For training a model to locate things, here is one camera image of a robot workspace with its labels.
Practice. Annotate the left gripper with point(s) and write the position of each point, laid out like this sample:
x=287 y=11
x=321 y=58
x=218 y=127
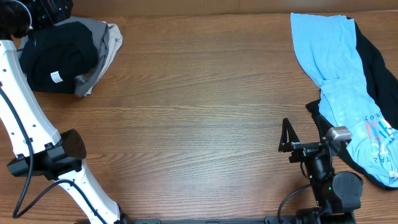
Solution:
x=45 y=18

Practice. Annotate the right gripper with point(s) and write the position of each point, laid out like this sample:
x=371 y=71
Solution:
x=304 y=149

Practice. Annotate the black t-shirt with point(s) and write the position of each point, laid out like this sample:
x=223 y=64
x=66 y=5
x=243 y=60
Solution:
x=52 y=58

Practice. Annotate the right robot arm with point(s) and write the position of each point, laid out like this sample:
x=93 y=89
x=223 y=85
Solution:
x=337 y=194

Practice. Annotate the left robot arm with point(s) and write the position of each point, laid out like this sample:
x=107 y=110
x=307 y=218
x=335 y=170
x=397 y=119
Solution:
x=45 y=157

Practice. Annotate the folded beige garment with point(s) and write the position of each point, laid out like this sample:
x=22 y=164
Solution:
x=114 y=44

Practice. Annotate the folded grey shorts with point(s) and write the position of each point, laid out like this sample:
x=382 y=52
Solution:
x=99 y=34

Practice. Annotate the light blue t-shirt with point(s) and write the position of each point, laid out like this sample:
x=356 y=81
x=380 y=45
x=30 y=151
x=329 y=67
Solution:
x=325 y=48

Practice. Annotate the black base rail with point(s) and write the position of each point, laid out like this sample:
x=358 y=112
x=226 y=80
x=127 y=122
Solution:
x=211 y=221

